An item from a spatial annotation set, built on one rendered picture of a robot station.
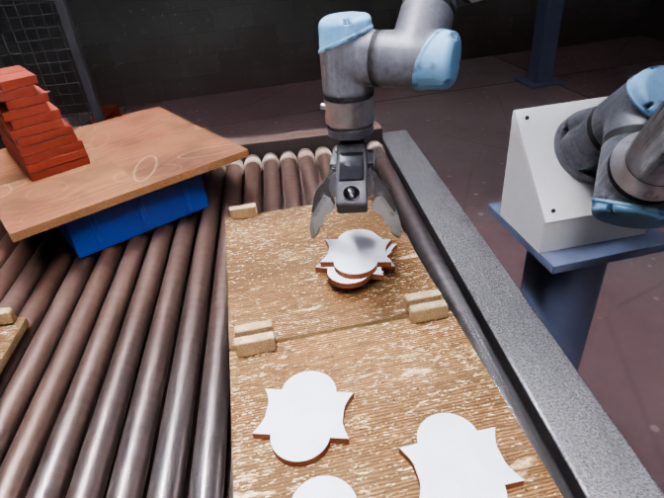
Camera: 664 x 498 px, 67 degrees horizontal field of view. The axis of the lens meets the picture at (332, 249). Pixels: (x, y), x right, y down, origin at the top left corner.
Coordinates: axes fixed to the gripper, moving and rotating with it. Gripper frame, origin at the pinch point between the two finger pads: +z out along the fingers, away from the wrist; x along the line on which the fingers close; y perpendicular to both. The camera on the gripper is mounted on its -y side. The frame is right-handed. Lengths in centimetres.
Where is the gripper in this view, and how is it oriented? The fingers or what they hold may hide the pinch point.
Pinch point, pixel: (355, 240)
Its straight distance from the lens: 86.9
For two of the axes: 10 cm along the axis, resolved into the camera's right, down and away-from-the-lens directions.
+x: -9.9, 0.0, 1.3
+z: 0.7, 8.3, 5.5
